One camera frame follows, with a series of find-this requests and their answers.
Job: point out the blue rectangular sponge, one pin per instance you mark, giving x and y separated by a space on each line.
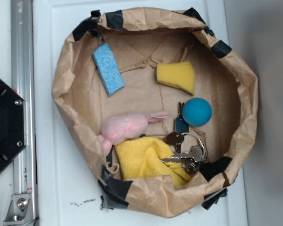
108 69

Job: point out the yellow foam sponge wedge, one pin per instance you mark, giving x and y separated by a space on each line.
177 75

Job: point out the brown paper bag bin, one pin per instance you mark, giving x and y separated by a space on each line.
140 38

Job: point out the pink plush bunny toy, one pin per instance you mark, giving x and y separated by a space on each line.
126 127

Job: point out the yellow microfiber cloth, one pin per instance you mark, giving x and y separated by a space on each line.
142 158

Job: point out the blue rubber ball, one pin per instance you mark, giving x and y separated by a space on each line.
197 112

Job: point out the white plastic tray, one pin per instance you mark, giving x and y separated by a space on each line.
68 193

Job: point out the silver key bunch with ring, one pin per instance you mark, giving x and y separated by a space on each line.
192 159

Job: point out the aluminium extrusion rail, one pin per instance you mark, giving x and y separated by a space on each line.
24 165

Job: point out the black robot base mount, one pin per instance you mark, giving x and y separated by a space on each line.
12 125

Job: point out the metal corner bracket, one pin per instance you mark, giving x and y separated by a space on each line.
20 211

